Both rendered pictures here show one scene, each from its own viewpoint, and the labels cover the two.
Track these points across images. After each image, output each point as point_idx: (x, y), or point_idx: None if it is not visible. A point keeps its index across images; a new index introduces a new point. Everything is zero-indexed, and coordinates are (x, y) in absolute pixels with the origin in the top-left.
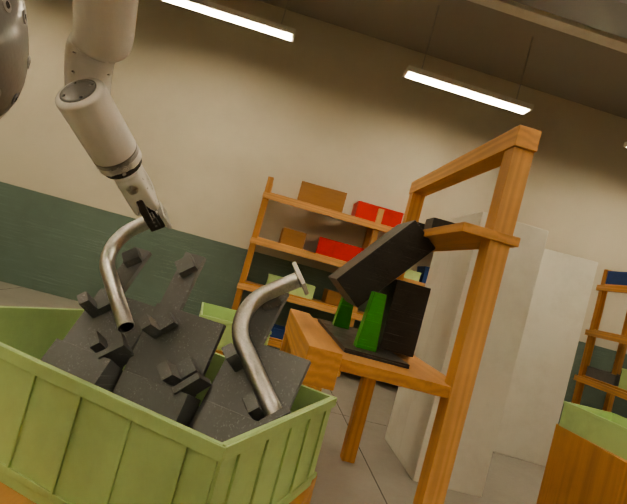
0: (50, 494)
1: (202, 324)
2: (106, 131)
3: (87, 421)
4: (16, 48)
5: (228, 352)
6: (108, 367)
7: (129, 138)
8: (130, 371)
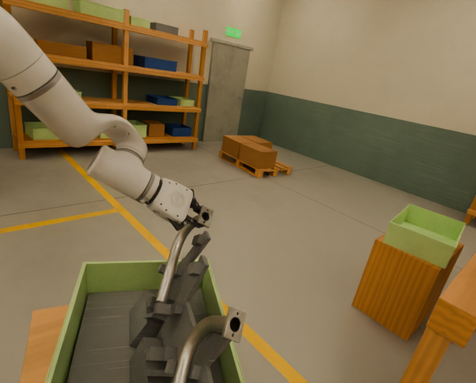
0: None
1: (187, 322)
2: (113, 183)
3: None
4: None
5: (167, 368)
6: (146, 327)
7: (137, 182)
8: (162, 331)
